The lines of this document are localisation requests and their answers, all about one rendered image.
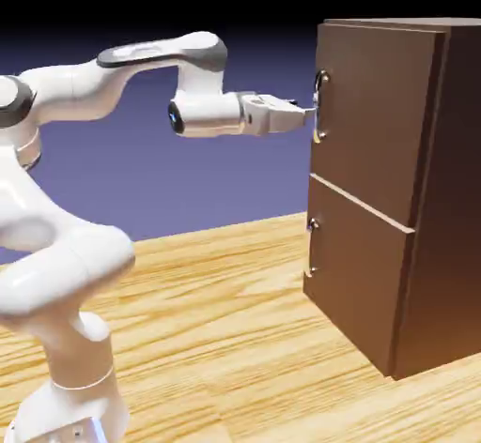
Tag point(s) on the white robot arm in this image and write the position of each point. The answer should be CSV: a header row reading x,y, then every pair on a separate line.
x,y
64,86

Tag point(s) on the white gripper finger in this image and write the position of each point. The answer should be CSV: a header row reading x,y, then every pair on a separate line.
x,y
309,112

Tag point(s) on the short brown cabinet door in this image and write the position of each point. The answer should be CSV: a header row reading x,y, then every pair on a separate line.
x,y
357,274

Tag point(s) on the brown wooden cabinet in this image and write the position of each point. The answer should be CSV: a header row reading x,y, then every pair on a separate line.
x,y
432,195

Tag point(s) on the tall brown cabinet door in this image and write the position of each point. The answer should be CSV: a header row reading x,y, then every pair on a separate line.
x,y
370,120

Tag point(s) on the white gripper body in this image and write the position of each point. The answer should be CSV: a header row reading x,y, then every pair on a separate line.
x,y
282,116

